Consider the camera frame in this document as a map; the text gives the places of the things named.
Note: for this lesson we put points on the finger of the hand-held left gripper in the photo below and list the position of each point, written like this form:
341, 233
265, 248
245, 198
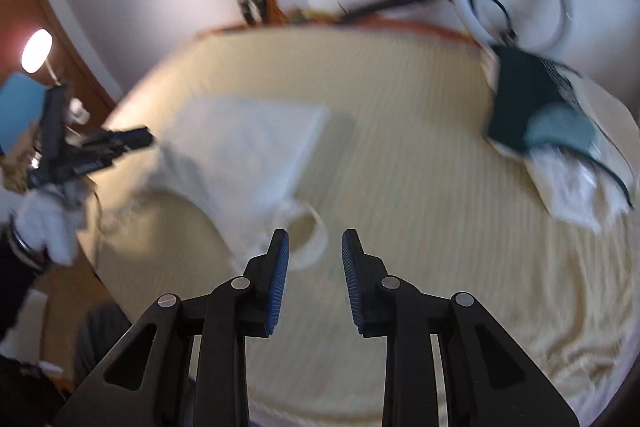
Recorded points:
92, 163
120, 139

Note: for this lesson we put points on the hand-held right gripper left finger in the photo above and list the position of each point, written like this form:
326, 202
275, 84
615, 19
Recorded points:
280, 277

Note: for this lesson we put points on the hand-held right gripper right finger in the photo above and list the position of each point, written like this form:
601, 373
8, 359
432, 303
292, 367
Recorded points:
350, 282

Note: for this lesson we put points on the white tank top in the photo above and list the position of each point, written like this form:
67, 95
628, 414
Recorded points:
240, 142

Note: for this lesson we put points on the person's left hand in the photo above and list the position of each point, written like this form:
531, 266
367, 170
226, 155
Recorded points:
50, 222

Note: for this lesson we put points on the light blue chair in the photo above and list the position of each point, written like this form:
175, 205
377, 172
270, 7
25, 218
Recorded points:
20, 107

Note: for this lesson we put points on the white clip desk lamp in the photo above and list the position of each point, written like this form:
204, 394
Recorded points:
37, 49

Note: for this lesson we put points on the yellow striped blanket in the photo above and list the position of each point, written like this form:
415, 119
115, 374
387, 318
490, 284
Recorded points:
400, 157

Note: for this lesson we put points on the dark cloth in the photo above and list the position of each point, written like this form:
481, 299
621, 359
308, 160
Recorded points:
100, 342

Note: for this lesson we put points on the white folded garment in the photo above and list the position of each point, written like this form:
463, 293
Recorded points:
565, 187

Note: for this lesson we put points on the teal printed folded cloth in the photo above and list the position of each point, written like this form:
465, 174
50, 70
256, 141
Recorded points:
515, 107

